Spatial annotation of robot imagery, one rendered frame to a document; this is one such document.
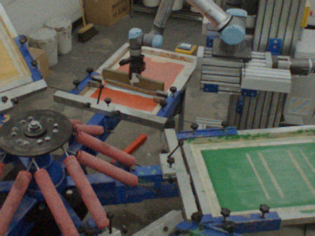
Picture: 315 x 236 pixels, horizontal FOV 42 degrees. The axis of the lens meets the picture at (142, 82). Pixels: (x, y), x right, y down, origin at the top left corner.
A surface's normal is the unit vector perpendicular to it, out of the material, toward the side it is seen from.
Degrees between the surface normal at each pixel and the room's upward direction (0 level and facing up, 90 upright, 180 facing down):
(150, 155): 0
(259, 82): 90
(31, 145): 0
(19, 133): 0
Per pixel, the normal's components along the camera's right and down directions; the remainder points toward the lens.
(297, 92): -0.19, 0.51
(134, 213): 0.00, -0.85
